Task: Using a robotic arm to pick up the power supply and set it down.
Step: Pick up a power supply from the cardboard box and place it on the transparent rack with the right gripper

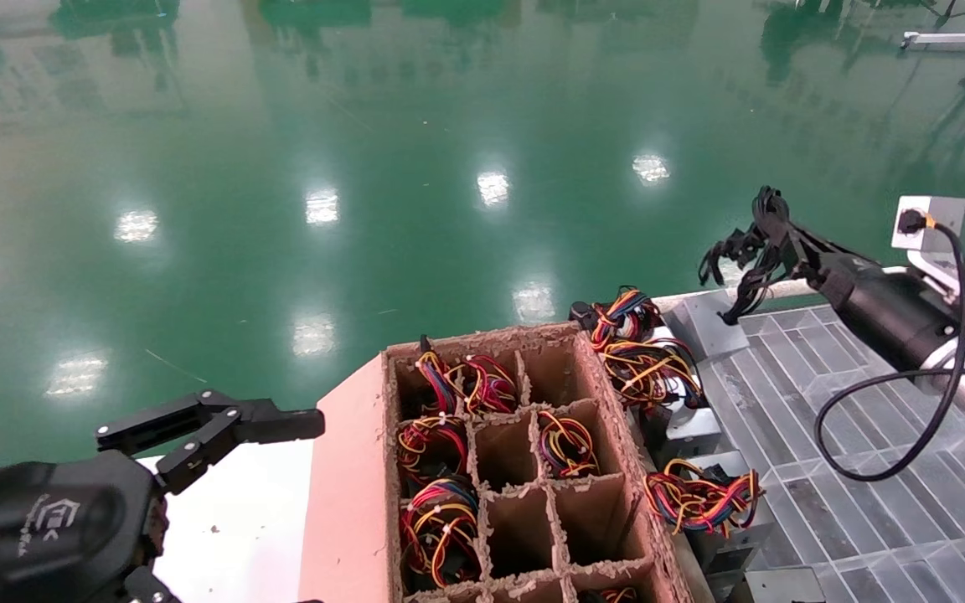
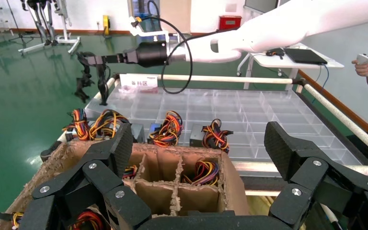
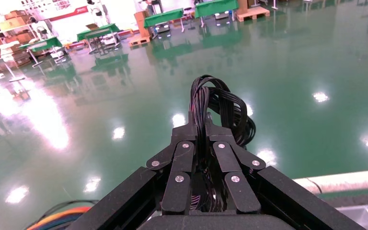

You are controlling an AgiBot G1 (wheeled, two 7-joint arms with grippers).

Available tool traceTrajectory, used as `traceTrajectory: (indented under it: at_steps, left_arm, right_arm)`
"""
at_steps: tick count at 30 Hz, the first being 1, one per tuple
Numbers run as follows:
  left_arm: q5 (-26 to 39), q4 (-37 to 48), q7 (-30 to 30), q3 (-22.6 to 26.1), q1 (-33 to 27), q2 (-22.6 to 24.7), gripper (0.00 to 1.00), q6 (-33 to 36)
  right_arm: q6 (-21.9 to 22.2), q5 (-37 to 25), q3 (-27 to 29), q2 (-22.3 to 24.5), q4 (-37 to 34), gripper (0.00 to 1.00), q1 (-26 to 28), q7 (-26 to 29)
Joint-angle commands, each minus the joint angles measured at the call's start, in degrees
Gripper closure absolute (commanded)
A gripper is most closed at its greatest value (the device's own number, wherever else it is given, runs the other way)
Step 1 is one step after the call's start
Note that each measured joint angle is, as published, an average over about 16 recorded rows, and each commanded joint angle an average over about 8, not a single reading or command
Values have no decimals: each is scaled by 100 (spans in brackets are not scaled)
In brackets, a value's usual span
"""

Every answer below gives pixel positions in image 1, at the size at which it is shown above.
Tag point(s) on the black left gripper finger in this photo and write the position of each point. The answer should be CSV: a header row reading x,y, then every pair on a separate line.
x,y
223,419
152,590

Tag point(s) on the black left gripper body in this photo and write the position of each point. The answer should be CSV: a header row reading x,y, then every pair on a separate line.
x,y
47,528

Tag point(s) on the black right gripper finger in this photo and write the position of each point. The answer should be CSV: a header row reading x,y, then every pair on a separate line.
x,y
809,243
809,270

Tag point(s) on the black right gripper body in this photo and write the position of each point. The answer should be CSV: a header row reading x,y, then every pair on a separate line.
x,y
893,314

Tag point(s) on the long white foam tube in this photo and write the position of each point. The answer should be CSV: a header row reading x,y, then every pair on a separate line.
x,y
797,290

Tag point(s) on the brown cardboard divider box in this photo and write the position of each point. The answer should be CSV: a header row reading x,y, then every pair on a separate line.
x,y
348,502

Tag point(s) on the clear plastic compartment tray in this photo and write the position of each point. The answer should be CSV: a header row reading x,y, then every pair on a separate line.
x,y
868,528

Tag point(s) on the white stand base bar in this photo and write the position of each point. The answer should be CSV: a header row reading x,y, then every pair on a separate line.
x,y
943,39

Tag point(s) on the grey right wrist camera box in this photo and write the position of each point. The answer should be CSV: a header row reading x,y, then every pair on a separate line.
x,y
943,213

